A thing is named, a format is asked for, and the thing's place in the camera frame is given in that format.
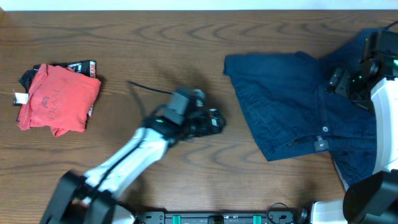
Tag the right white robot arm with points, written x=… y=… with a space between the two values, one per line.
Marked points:
x=374 y=199

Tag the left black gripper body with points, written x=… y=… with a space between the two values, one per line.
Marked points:
x=207 y=123

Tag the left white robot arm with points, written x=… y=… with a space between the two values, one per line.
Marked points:
x=94 y=196

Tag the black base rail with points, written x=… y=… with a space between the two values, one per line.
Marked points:
x=283 y=217

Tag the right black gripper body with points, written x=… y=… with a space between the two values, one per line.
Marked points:
x=348 y=84

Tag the dark blue denim shorts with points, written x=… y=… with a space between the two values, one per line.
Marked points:
x=281 y=97

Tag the folded red t-shirt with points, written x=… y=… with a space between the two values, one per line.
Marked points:
x=60 y=99

